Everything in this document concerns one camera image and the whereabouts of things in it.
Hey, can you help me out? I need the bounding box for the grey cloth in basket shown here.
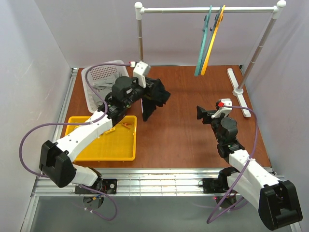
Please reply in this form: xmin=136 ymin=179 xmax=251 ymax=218
xmin=92 ymin=74 xmax=119 ymax=107

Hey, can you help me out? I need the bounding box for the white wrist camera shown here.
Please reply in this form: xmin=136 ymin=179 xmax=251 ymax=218
xmin=133 ymin=61 xmax=151 ymax=88
xmin=211 ymin=98 xmax=232 ymax=119

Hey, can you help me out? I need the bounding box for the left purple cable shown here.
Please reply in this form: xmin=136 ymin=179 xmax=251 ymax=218
xmin=19 ymin=61 xmax=136 ymax=221

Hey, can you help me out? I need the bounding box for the white plastic laundry basket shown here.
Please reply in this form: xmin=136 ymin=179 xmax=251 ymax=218
xmin=81 ymin=65 xmax=128 ymax=113

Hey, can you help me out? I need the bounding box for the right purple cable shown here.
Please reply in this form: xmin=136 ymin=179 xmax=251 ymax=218
xmin=206 ymin=104 xmax=259 ymax=224

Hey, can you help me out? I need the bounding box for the yellow clothespin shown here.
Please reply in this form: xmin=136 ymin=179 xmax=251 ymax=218
xmin=104 ymin=128 xmax=116 ymax=134

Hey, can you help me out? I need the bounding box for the yellow plastic hanger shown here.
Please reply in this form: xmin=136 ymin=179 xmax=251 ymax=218
xmin=200 ymin=5 xmax=225 ymax=75

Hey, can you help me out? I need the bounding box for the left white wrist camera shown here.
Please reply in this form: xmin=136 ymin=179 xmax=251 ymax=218
xmin=133 ymin=61 xmax=151 ymax=88

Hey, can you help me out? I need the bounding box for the black underwear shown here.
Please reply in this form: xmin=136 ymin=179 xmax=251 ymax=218
xmin=141 ymin=79 xmax=171 ymax=121

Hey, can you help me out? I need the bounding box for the white metal clothes rack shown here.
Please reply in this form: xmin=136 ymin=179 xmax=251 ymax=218
xmin=134 ymin=0 xmax=286 ymax=118

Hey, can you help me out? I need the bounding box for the teal plastic hanger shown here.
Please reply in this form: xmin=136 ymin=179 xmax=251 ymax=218
xmin=194 ymin=5 xmax=212 ymax=77

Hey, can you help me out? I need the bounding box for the orange clothespin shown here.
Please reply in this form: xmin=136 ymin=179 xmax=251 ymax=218
xmin=122 ymin=122 xmax=132 ymax=129

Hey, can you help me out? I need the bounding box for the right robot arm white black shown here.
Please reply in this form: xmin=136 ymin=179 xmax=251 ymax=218
xmin=197 ymin=101 xmax=303 ymax=231

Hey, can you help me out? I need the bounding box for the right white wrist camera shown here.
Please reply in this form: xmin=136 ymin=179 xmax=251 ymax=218
xmin=211 ymin=98 xmax=232 ymax=119

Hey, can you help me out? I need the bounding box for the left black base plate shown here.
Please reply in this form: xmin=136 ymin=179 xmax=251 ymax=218
xmin=74 ymin=179 xmax=118 ymax=194

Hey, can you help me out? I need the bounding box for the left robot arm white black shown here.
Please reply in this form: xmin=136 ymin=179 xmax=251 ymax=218
xmin=39 ymin=76 xmax=169 ymax=190

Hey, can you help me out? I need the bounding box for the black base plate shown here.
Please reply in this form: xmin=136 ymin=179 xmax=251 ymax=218
xmin=74 ymin=179 xmax=118 ymax=194
xmin=198 ymin=178 xmax=229 ymax=193

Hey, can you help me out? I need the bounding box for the purple cable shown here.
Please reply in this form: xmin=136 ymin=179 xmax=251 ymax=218
xmin=206 ymin=104 xmax=259 ymax=224
xmin=19 ymin=61 xmax=136 ymax=221

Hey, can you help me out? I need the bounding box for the yellow plastic tray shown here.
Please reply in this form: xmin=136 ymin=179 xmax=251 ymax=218
xmin=75 ymin=116 xmax=137 ymax=162

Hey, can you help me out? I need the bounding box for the aluminium rail frame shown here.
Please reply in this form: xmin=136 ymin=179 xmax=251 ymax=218
xmin=20 ymin=67 xmax=302 ymax=232

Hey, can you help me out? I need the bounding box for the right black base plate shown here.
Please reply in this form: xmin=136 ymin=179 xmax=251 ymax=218
xmin=198 ymin=178 xmax=229 ymax=193

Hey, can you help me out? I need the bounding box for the grey-blue plastic hanger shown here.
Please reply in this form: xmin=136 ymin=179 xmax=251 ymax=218
xmin=195 ymin=5 xmax=225 ymax=76

